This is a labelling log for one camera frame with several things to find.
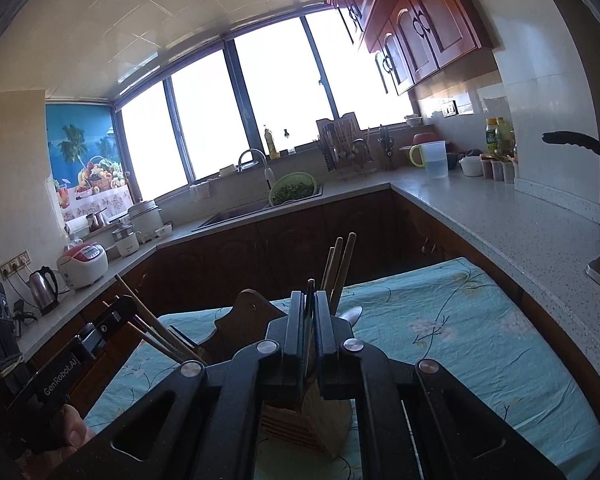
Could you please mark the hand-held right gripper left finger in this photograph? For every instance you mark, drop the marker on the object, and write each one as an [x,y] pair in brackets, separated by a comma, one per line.
[295,345]

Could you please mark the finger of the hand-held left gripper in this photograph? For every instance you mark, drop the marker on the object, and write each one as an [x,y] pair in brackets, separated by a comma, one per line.
[121,312]

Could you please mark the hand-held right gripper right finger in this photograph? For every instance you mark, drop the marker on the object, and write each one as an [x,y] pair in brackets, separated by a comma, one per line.
[325,345]

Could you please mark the wooden chopstick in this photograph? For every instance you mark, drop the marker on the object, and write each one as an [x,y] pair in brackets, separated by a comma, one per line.
[334,265]
[344,270]
[150,312]
[155,341]
[327,270]

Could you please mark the wooden utensil holder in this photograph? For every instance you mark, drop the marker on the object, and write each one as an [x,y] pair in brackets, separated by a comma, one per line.
[305,425]

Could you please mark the person's left hand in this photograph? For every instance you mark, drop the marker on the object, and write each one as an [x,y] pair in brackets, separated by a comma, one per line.
[75,430]

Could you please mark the metal spoon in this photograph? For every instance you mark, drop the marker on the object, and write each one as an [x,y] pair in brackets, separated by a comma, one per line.
[351,315]

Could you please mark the white and red rice cooker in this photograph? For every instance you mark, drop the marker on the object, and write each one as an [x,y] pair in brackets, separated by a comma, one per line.
[82,265]

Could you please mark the small white electric cooker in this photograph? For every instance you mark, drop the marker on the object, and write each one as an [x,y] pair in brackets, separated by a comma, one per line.
[126,242]

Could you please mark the stainless electric kettle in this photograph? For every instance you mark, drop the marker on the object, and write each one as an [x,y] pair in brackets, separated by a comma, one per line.
[44,292]

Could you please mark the small white bowl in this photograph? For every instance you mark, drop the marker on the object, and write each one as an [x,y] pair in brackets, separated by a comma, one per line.
[163,231]

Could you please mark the small metal pot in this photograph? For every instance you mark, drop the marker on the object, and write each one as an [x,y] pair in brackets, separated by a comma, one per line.
[96,221]

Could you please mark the large white electric pot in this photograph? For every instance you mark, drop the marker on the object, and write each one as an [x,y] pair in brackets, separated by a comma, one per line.
[146,220]

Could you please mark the dark wooden base cabinets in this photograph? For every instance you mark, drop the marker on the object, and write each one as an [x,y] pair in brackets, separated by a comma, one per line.
[260,255]

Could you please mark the paper towel roll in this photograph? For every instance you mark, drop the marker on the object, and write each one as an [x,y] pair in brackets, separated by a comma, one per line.
[77,225]

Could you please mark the blue floral cloth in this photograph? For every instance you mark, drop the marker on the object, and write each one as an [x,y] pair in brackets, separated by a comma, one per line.
[455,335]

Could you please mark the white dish rag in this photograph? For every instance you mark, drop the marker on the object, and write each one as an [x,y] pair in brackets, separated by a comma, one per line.
[200,191]

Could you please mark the steel kitchen sink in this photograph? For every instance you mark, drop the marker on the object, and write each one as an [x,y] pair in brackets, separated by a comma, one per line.
[235,212]

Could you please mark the green colander with greens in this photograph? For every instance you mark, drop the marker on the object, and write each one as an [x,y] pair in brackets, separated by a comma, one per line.
[292,190]

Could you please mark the curved steel faucet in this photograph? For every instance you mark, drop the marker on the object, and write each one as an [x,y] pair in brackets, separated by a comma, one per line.
[267,180]

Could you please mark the yellow dish soap bottle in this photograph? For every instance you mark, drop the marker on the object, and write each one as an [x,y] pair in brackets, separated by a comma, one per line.
[269,142]

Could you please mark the scissors and knife holder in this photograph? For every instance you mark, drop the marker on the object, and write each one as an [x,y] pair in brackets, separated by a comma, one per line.
[386,150]

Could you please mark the wooden cutting board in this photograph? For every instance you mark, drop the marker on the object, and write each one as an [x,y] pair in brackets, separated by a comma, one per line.
[347,122]

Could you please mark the pink basin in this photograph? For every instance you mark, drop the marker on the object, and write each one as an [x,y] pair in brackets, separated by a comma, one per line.
[424,138]

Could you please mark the white ceramic bowl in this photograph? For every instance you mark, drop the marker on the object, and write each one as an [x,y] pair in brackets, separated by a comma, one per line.
[471,166]

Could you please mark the white bowl on sill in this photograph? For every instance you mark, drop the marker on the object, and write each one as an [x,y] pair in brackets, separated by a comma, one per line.
[414,120]

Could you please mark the small spice jar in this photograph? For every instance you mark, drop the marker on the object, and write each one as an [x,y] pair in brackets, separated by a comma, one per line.
[497,171]
[508,172]

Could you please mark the large kitchen window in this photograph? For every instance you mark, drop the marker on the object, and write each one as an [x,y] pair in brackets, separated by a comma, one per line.
[280,95]

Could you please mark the yellow cooking oil bottle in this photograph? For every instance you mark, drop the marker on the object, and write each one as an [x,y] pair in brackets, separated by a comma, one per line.
[506,137]
[491,137]

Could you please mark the white wall socket strip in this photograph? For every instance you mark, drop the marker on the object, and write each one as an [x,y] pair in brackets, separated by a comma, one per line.
[15,264]

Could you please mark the fruit and palm wall poster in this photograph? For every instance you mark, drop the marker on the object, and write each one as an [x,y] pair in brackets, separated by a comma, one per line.
[87,160]

